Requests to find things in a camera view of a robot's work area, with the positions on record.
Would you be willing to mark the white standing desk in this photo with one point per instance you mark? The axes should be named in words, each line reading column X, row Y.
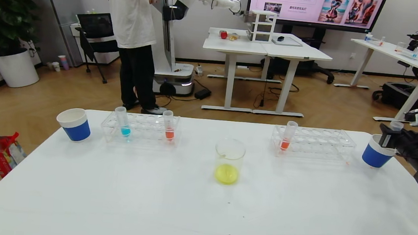
column 295, row 53
column 231, row 46

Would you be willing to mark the small blue white cup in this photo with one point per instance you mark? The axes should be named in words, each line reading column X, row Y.
column 367, row 38

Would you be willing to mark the large wall screen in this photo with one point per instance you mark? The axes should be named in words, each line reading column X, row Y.
column 315, row 7

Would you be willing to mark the blue white paper cup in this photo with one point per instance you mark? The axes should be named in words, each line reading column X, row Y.
column 76, row 129
column 375, row 157

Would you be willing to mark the long white desk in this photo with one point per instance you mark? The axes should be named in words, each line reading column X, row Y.
column 399, row 54

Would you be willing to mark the black office chair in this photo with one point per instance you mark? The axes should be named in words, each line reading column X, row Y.
column 97, row 26

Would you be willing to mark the yellow pigment test tube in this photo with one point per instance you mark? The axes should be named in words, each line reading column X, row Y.
column 396, row 125

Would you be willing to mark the clear acrylic test tube rack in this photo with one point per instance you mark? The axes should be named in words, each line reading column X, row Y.
column 313, row 145
column 406, row 53
column 376, row 42
column 146, row 130

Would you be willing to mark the black screen stand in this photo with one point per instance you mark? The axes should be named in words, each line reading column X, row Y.
column 313, row 69

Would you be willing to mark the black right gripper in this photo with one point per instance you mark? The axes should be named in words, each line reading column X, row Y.
column 386, row 140

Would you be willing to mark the person in white t-shirt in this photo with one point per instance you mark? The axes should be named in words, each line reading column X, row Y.
column 132, row 14

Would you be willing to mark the grey flat tray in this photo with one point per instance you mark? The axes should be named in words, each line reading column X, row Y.
column 287, row 42

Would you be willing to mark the white power strip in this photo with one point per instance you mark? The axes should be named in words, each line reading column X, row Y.
column 199, row 70

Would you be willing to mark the black power adapter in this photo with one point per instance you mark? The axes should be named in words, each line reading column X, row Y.
column 202, row 94

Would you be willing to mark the blue pigment test tube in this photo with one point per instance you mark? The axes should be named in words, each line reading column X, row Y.
column 124, row 126

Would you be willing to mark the clear glass beaker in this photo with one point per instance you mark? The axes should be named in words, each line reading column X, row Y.
column 227, row 173

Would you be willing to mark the white drawer unit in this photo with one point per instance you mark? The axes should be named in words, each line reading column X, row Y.
column 260, row 27

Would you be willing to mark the white planter pot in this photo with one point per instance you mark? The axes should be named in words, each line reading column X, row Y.
column 15, row 69

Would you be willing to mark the red pigment test tube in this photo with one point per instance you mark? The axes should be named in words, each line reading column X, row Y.
column 285, row 143
column 169, row 132

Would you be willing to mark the red gift bag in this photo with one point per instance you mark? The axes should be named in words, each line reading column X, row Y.
column 1, row 156

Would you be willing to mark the pink drinking cup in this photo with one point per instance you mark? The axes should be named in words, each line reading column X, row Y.
column 63, row 63

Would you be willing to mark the white tower robot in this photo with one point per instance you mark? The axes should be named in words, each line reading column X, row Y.
column 170, row 60

